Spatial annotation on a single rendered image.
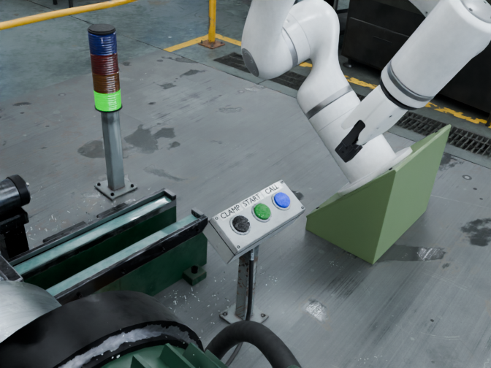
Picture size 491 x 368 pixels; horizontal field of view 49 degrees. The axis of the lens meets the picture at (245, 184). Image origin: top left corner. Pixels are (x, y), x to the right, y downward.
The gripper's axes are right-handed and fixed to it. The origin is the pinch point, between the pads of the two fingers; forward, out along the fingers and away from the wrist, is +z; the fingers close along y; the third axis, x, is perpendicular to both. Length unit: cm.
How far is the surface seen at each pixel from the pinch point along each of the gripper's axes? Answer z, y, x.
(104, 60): 26, 11, -51
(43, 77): 247, -95, -221
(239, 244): 8.9, 24.4, 2.6
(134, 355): -31, 62, 12
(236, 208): 8.7, 20.6, -2.7
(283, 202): 8.1, 12.5, 0.6
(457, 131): 136, -261, -10
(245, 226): 8.1, 22.0, 0.8
